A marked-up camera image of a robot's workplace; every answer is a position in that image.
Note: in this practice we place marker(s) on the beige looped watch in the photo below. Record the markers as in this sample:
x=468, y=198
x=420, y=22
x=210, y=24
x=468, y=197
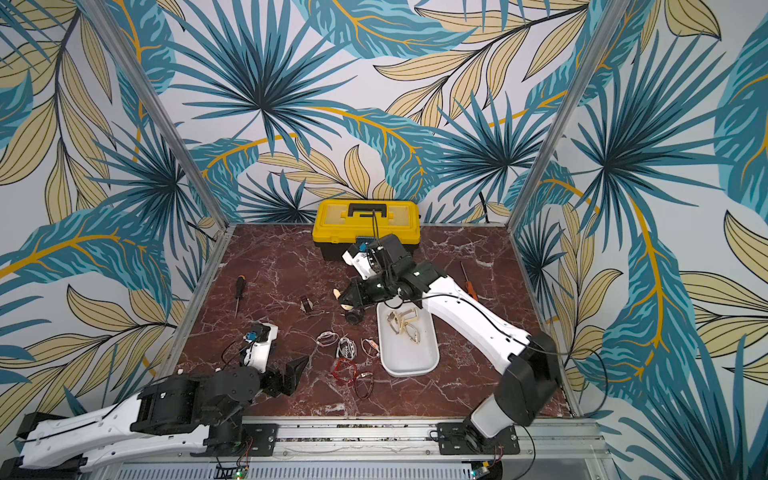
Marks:
x=348, y=297

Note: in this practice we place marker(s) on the aluminium front rail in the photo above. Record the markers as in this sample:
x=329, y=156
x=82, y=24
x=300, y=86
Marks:
x=391, y=448

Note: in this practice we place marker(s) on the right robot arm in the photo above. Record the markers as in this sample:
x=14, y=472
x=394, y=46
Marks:
x=527, y=363

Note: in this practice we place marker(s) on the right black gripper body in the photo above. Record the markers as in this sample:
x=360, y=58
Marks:
x=365, y=291

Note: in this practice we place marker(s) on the orange handle screwdriver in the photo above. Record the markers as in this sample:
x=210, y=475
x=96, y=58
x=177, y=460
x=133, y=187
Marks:
x=468, y=283

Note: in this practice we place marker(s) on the white plastic storage tray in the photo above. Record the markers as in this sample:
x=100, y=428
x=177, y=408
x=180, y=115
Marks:
x=414, y=352

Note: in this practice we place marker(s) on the black round watch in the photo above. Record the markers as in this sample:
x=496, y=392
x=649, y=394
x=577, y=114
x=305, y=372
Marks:
x=353, y=315

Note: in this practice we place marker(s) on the beige square watch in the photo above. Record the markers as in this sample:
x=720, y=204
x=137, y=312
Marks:
x=408, y=316

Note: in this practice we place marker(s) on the white pink watch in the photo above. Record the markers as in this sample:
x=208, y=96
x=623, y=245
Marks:
x=327, y=338

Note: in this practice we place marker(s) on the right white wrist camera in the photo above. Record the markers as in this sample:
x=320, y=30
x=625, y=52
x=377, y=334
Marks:
x=360, y=256

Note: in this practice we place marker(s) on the red transparent watch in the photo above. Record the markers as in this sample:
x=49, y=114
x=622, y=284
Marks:
x=344, y=371

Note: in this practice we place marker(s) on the dark brown strap watch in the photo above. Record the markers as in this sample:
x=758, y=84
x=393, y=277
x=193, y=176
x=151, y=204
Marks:
x=307, y=305

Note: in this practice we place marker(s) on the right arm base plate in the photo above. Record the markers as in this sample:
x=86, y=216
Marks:
x=462, y=439

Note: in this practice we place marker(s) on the black yellow screwdriver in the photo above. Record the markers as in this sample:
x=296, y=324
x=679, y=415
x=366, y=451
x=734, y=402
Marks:
x=239, y=291

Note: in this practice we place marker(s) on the yellow black toolbox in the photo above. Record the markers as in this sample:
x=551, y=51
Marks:
x=341, y=223

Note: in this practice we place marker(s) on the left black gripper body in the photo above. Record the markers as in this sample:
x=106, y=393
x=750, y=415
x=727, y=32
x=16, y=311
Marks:
x=272, y=382

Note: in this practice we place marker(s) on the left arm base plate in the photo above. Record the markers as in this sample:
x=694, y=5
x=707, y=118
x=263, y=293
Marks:
x=243, y=440

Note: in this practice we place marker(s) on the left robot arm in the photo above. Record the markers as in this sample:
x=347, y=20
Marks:
x=194, y=414

